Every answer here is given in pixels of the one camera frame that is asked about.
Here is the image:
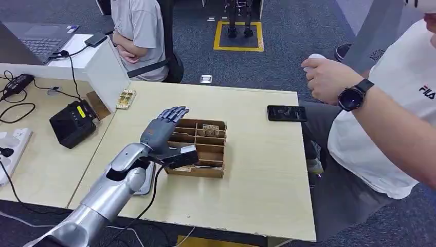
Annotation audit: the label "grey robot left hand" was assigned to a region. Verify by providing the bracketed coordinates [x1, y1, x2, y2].
[139, 105, 190, 162]

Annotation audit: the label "stack of printed cards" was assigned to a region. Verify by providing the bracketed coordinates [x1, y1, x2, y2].
[116, 89, 137, 110]

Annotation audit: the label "brown printed card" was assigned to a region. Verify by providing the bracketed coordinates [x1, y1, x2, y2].
[202, 124, 220, 137]

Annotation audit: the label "grey card reader device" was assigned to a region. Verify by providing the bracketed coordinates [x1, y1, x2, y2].
[132, 161, 157, 197]

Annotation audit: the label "wooden compartment box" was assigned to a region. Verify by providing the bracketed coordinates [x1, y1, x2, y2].
[164, 118, 227, 179]

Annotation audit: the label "black office chair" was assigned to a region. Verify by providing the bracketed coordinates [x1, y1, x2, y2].
[126, 0, 185, 84]

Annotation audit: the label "white desk partition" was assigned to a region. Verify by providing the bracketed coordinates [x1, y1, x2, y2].
[0, 33, 131, 113]

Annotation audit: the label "seated person's hand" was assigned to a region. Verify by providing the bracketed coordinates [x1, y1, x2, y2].
[116, 47, 140, 65]

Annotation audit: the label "black desktop device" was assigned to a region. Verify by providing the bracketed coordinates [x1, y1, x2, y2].
[49, 99, 98, 150]

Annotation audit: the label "seated person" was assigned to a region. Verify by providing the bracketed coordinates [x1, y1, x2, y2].
[110, 0, 170, 83]

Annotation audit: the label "yellow floor tape square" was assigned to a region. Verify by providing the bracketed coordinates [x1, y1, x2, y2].
[213, 21, 265, 53]

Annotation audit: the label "small dark phone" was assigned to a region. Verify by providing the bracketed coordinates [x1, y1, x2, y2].
[84, 32, 108, 48]

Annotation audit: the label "black smartphone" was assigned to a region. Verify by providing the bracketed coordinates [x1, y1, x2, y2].
[266, 104, 307, 122]

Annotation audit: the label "black robot legs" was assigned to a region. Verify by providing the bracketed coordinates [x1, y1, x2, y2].
[224, 0, 264, 39]

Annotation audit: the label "white power strip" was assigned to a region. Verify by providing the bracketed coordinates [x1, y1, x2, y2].
[0, 128, 33, 187]

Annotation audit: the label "black power adapter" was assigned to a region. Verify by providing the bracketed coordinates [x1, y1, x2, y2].
[2, 73, 35, 99]

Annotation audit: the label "grey laptop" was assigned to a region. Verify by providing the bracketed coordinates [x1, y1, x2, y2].
[0, 21, 80, 66]

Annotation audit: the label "white handheld controller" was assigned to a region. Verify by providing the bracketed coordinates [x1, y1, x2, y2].
[302, 53, 328, 73]

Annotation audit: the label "person's hand with watch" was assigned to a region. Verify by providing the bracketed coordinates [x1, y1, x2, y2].
[301, 57, 364, 106]

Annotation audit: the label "dark wristwatch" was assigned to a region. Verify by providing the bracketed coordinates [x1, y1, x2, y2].
[337, 78, 375, 113]

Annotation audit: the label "dark shoe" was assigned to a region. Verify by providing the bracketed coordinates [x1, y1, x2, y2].
[334, 43, 353, 63]

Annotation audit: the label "person in white shirt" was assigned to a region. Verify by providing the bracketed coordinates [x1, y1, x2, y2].
[300, 0, 436, 241]

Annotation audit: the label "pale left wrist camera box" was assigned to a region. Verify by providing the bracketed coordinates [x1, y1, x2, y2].
[166, 145, 199, 170]

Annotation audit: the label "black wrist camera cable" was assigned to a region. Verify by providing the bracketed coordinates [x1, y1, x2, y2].
[105, 165, 166, 247]

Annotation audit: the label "black laptop cable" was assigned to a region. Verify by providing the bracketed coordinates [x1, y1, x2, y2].
[50, 44, 90, 101]

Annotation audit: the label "black adapter cable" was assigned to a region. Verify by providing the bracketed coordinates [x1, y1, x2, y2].
[0, 70, 81, 125]

